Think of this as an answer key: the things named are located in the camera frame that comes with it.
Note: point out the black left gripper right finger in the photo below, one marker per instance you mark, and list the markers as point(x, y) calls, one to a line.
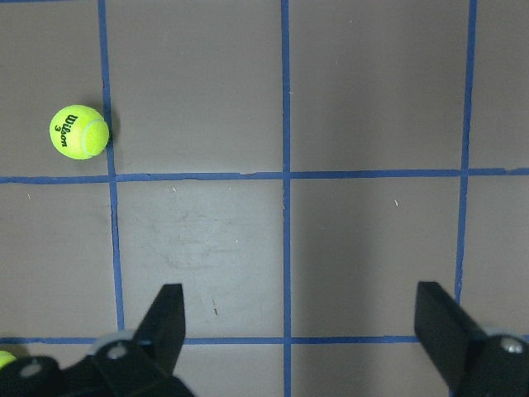
point(472, 360)

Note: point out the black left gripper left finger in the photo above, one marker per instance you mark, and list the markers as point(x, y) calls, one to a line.
point(139, 363)

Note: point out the yellow tennis ball lower left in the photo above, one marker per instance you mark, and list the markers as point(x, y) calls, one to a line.
point(6, 358)

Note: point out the yellow tennis ball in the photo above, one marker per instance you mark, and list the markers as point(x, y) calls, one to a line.
point(79, 132)
point(6, 358)

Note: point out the yellow tennis ball upper left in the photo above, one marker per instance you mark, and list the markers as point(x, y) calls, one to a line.
point(79, 132)

